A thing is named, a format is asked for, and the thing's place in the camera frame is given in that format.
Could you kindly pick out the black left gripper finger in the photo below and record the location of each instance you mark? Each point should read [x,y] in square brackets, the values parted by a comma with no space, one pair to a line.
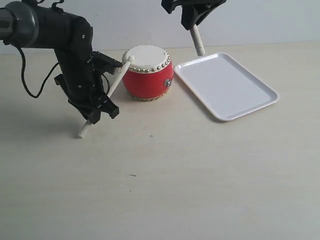
[92,116]

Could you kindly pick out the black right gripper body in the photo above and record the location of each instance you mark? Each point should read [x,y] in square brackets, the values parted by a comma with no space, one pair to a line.
[170,5]

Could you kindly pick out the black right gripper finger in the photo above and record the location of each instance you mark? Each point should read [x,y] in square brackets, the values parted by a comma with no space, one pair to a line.
[188,17]
[203,10]

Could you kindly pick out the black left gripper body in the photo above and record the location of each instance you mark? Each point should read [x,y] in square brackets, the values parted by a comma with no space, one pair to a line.
[83,84]

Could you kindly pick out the wooden drumstick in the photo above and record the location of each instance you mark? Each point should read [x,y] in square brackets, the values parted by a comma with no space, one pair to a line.
[113,87]
[197,41]

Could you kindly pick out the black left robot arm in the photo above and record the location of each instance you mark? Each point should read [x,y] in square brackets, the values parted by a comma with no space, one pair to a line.
[27,24]

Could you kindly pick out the small red drum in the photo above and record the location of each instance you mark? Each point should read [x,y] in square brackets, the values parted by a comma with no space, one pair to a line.
[151,73]

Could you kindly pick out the white rectangular plastic tray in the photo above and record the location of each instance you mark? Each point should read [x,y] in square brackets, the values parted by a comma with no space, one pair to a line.
[225,87]

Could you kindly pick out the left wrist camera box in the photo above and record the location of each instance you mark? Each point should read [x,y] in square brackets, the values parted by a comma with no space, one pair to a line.
[105,64]

